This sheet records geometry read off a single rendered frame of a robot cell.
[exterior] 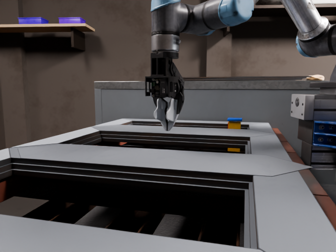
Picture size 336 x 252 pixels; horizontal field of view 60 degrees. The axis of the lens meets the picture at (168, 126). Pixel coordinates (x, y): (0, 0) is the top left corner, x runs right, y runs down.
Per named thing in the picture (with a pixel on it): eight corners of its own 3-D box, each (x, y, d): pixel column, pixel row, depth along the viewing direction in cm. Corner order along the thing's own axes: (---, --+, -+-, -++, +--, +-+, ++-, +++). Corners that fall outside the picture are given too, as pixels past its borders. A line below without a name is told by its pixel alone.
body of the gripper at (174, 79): (144, 98, 77) (143, 52, 75) (158, 97, 85) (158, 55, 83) (170, 99, 74) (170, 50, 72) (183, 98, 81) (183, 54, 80)
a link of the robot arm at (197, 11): (228, 32, 80) (196, 28, 74) (201, 38, 89) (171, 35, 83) (228, 2, 79) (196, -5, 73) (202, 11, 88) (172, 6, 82)
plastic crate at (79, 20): (86, 28, 355) (86, 20, 353) (80, 24, 336) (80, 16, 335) (64, 28, 356) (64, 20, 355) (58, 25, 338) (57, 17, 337)
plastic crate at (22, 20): (49, 28, 358) (49, 20, 357) (41, 25, 339) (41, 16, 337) (27, 28, 360) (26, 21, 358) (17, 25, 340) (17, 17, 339)
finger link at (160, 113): (149, 132, 79) (149, 98, 78) (159, 129, 85) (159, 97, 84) (160, 133, 78) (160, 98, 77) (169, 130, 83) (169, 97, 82)
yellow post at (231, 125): (227, 166, 125) (228, 122, 123) (227, 163, 130) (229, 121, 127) (239, 167, 124) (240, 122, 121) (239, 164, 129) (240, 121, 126)
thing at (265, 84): (94, 88, 161) (94, 81, 161) (134, 88, 219) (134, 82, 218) (360, 89, 128) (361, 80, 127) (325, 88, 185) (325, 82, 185)
